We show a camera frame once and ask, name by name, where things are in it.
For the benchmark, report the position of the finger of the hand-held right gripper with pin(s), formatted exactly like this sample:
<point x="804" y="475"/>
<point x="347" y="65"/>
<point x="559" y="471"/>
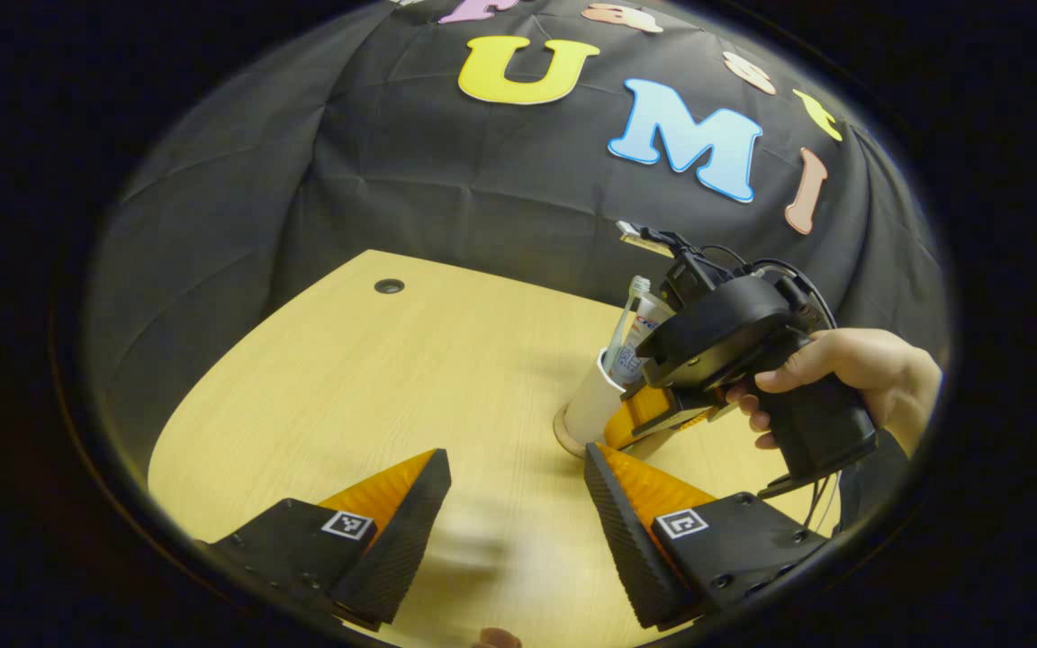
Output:
<point x="640" y="414"/>
<point x="694" y="418"/>

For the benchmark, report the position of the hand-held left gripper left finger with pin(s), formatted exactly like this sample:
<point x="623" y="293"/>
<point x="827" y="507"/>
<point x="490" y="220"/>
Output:
<point x="410" y="531"/>

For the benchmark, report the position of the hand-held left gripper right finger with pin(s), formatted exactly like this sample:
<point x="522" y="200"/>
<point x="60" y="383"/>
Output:
<point x="617" y="531"/>

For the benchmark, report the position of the white toothpaste tube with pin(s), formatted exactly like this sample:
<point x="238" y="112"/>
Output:
<point x="631" y="355"/>

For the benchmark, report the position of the round wooden coaster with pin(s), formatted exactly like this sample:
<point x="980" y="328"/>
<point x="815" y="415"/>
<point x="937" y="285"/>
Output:
<point x="563" y="441"/>

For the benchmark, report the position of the white toothbrush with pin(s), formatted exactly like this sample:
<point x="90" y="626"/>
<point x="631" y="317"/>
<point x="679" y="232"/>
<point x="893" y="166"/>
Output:
<point x="640" y="288"/>

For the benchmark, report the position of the wooden desktop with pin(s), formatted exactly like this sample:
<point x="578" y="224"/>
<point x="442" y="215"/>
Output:
<point x="374" y="387"/>

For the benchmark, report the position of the black backdrop cloth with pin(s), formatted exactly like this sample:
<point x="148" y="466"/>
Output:
<point x="392" y="180"/>

